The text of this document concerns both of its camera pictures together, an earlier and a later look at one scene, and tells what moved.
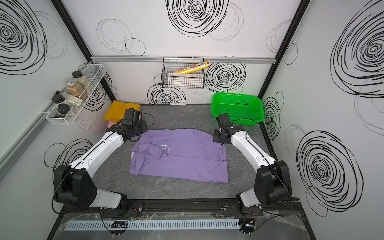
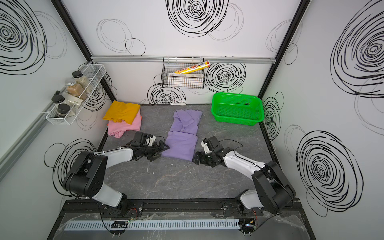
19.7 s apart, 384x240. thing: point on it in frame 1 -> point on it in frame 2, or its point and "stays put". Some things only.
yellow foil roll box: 193,68 stays put
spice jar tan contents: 74,89 stays put
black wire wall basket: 183,72 stays put
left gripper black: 145,128 -> 157,151
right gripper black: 215,136 -> 201,158
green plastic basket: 242,110 stays put
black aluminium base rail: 163,206 stays put
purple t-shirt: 184,153 -> 181,140
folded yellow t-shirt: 116,111 stays put
